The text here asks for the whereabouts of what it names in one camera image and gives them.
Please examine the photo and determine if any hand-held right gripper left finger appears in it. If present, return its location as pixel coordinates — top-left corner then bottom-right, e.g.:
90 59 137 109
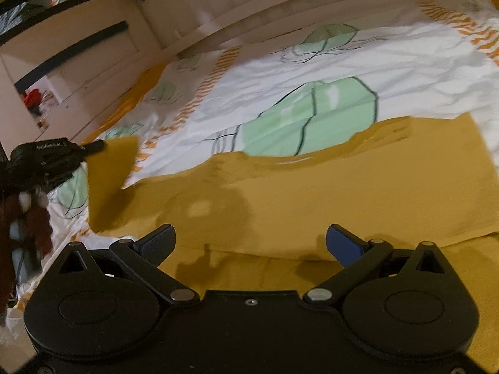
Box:
58 224 196 305

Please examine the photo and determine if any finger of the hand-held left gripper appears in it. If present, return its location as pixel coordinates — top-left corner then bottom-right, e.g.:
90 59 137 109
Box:
83 140 107 157

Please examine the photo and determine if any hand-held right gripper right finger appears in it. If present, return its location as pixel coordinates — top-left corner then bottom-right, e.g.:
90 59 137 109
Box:
304 224 446 305

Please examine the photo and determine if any yellow knitted garment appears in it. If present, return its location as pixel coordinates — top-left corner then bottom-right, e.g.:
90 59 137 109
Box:
87 113 499 300

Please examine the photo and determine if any yellow bed sheet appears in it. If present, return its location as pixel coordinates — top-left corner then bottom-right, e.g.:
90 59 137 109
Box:
81 62 169 146

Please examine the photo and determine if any red item on shelf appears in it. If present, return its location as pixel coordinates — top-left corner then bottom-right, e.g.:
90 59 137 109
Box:
22 88 43 110

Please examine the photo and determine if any white cabinet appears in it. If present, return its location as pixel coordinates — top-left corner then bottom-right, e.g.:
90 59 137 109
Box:
0 0 166 149

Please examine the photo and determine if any white printed duvet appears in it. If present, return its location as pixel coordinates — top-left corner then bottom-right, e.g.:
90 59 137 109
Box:
0 0 499 359

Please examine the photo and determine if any white bed frame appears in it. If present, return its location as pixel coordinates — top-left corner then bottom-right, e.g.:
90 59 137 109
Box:
128 0 489 53

